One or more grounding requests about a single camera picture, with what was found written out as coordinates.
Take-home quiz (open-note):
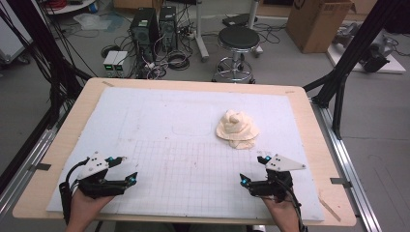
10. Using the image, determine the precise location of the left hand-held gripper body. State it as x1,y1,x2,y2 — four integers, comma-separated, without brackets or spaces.
76,151,129,199

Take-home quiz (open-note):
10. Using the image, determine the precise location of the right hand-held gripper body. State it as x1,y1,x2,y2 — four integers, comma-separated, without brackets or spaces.
248,153,308,204

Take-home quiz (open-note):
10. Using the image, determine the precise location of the cream printed cloth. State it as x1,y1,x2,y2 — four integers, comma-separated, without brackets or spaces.
215,109,261,151

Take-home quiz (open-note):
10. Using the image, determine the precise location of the person's left hand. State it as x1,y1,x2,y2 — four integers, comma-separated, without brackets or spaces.
69,188,116,227

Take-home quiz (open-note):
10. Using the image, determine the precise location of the person's right hand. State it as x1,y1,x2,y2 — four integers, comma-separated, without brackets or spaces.
261,194,300,227

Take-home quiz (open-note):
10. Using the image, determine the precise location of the thin wooden strip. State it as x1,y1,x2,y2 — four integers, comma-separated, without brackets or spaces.
317,192,342,223

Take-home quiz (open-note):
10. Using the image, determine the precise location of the white foam mat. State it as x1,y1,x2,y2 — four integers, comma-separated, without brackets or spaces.
45,86,325,222

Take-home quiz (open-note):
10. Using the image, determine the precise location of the grey bench power supply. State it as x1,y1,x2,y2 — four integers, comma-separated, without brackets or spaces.
112,50,130,78
102,50,120,78

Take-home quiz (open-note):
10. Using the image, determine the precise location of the black round stool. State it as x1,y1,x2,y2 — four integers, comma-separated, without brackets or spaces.
211,25,262,85

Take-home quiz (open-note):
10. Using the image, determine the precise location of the wide black computer tower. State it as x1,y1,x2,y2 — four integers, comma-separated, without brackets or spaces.
129,7,161,64

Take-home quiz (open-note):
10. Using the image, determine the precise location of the white stand leg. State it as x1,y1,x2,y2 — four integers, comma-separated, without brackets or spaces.
192,0,211,63
247,0,264,59

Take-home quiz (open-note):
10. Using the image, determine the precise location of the clear plastic bag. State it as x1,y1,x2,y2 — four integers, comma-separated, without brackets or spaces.
73,13,124,32

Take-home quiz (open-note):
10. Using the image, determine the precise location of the flat black device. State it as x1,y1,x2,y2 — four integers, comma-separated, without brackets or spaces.
221,13,259,28

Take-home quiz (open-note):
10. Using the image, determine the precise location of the narrow black computer tower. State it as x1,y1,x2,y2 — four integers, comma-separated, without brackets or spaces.
158,5,179,53

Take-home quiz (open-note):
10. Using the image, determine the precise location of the brown cardboard box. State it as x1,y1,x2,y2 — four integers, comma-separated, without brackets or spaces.
285,0,356,55

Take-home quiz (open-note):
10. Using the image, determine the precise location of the grey and black machine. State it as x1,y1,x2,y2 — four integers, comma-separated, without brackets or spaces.
332,21,401,73

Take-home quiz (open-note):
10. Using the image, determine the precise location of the white round table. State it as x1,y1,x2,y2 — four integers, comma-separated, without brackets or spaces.
44,0,99,15

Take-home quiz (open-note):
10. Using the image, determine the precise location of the white board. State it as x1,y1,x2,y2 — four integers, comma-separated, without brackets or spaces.
326,43,407,75

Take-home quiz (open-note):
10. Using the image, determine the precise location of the grey panel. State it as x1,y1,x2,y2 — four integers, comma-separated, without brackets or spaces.
0,0,34,65

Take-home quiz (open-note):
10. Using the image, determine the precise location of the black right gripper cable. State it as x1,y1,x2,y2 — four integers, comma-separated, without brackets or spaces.
276,176,309,232

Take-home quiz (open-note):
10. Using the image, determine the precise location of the grey metal bracket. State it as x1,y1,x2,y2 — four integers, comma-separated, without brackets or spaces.
330,177,353,189
27,162,52,172

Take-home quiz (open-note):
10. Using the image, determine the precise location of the aluminium rail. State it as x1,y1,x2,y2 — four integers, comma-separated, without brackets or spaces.
309,97,384,232
0,128,58,220

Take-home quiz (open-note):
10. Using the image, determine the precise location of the coiled black cable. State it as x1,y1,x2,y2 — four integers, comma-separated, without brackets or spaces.
165,50,191,72

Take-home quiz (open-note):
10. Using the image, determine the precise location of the black metal frame with cables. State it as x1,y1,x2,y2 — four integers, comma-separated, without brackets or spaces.
0,0,94,131

